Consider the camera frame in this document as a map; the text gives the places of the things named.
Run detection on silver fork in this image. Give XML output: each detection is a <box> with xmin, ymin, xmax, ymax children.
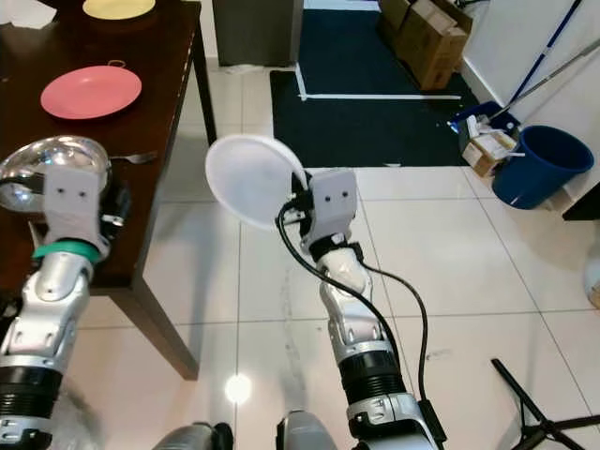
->
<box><xmin>110</xmin><ymin>150</ymin><xmax>159</xmax><ymax>167</ymax></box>

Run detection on shiny steel bowl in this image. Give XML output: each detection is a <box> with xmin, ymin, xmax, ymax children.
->
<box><xmin>0</xmin><ymin>135</ymin><xmax>112</xmax><ymax>216</ymax></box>

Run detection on dark blue floor mat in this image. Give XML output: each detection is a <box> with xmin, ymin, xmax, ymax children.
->
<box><xmin>268</xmin><ymin>8</ymin><xmax>496</xmax><ymax>170</ymax></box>

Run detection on pink plate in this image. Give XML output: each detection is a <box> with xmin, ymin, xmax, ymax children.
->
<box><xmin>40</xmin><ymin>60</ymin><xmax>143</xmax><ymax>121</ymax></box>

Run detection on dark wooden table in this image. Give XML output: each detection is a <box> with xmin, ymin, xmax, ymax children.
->
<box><xmin>0</xmin><ymin>0</ymin><xmax>219</xmax><ymax>382</ymax></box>

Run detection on dark grey cabinet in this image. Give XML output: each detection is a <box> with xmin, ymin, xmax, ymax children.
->
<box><xmin>212</xmin><ymin>0</ymin><xmax>307</xmax><ymax>69</ymax></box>

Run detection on blue dustpan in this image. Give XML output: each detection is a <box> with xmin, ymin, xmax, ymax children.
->
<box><xmin>450</xmin><ymin>101</ymin><xmax>522</xmax><ymax>142</ymax></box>

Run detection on yellow plate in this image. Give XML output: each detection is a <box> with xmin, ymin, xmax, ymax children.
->
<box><xmin>82</xmin><ymin>0</ymin><xmax>158</xmax><ymax>22</ymax></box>

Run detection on small cardboard carton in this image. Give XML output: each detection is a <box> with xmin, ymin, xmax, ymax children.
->
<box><xmin>463</xmin><ymin>117</ymin><xmax>523</xmax><ymax>179</ymax></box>

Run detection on white paper tissue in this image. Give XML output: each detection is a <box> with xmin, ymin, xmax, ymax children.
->
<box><xmin>0</xmin><ymin>0</ymin><xmax>58</xmax><ymax>30</ymax></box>

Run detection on large brown cardboard box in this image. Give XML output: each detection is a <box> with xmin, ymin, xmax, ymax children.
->
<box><xmin>377</xmin><ymin>0</ymin><xmax>471</xmax><ymax>91</ymax></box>

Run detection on grey right robot leg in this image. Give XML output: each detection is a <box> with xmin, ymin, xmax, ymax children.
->
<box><xmin>276</xmin><ymin>410</ymin><xmax>350</xmax><ymax>450</ymax></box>

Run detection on grey robot leg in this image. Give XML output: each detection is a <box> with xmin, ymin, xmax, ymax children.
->
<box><xmin>150</xmin><ymin>421</ymin><xmax>235</xmax><ymax>450</ymax></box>
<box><xmin>276</xmin><ymin>410</ymin><xmax>350</xmax><ymax>450</ymax></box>

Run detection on blue plastic bucket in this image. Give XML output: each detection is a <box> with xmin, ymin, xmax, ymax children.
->
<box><xmin>491</xmin><ymin>125</ymin><xmax>596</xmax><ymax>212</ymax></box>

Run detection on grey left robot leg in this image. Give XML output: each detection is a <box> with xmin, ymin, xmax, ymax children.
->
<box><xmin>150</xmin><ymin>421</ymin><xmax>235</xmax><ymax>450</ymax></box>

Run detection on black tripod legs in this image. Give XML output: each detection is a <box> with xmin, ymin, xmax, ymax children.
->
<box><xmin>491</xmin><ymin>357</ymin><xmax>600</xmax><ymax>450</ymax></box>

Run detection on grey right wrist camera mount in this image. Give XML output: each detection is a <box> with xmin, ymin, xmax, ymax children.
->
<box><xmin>305</xmin><ymin>169</ymin><xmax>360</xmax><ymax>244</ymax></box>

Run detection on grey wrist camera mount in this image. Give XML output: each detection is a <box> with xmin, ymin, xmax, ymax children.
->
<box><xmin>305</xmin><ymin>169</ymin><xmax>360</xmax><ymax>244</ymax></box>
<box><xmin>41</xmin><ymin>166</ymin><xmax>107</xmax><ymax>250</ymax></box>

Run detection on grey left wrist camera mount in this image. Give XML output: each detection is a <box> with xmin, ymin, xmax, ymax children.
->
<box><xmin>41</xmin><ymin>166</ymin><xmax>107</xmax><ymax>250</ymax></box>

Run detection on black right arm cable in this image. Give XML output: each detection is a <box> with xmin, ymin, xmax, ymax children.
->
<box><xmin>276</xmin><ymin>202</ymin><xmax>435</xmax><ymax>418</ymax></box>

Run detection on grey broom handle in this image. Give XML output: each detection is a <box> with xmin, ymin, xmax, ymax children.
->
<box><xmin>514</xmin><ymin>60</ymin><xmax>600</xmax><ymax>110</ymax></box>

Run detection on blue mop handle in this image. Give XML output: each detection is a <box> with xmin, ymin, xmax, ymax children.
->
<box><xmin>504</xmin><ymin>0</ymin><xmax>585</xmax><ymax>106</ymax></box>

